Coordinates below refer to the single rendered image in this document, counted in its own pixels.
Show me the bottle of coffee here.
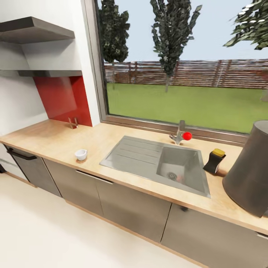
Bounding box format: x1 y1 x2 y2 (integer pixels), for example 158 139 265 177
204 149 226 175

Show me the coffee cup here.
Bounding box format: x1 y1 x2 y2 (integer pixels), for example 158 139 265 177
75 150 87 160

